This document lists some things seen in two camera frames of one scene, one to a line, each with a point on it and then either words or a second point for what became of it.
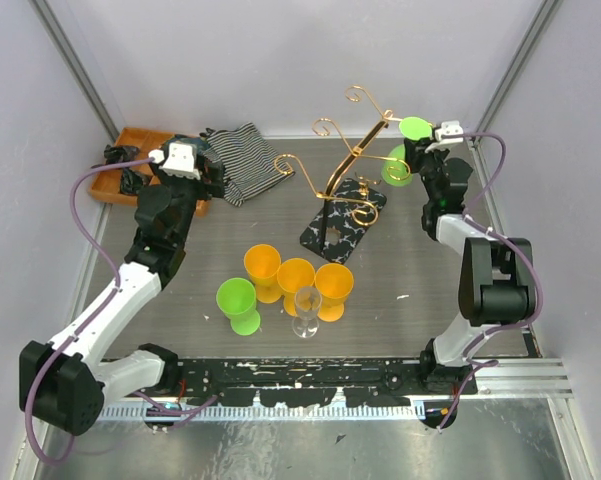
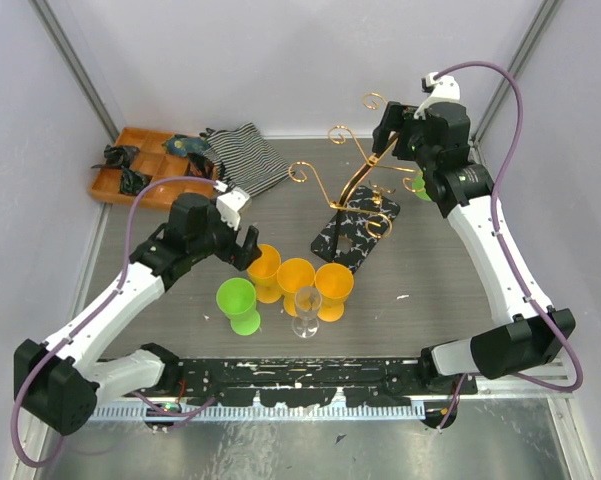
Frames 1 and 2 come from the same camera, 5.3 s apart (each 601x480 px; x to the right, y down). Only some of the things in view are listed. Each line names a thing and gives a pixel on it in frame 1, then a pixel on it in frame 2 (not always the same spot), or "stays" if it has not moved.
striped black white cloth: [249, 164] stays
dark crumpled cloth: [132, 180] stays
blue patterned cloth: [200, 144] stays
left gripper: [216, 188] to [251, 249]
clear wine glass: [307, 301] stays
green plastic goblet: [394, 169] to [418, 185]
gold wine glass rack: [346, 210] to [379, 97]
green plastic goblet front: [236, 298] stays
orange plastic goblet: [261, 263] stays
